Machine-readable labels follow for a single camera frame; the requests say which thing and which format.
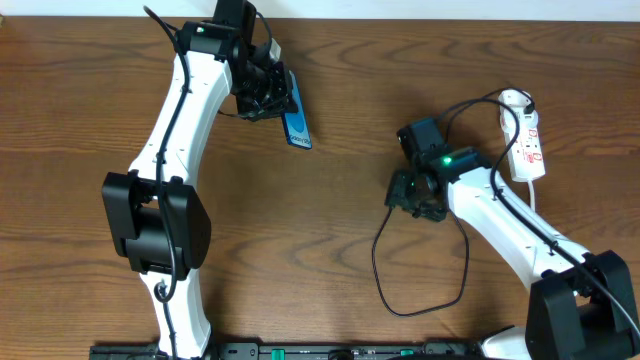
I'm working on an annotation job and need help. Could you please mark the blue screen smartphone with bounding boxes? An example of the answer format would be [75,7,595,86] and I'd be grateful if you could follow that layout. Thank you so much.
[282,72,312,150]

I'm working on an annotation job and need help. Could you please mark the black USB charging cable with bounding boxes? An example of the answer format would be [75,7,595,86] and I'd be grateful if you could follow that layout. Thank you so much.
[370,86,536,319]

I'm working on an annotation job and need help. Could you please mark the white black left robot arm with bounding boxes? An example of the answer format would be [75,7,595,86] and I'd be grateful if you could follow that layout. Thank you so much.
[89,0,312,359]

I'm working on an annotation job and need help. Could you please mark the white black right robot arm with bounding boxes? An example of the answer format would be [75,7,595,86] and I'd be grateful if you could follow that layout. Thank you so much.
[385,119,639,359]

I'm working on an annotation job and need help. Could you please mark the white USB charger plug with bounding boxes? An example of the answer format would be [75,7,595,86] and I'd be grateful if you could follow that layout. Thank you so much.
[500,107,539,133]

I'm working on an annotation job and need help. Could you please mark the white power strip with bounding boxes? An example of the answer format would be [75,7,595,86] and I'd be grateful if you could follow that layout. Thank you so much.
[498,89,546,182]

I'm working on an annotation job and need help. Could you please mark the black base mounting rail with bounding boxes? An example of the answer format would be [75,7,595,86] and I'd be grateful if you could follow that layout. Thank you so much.
[88,342,488,360]

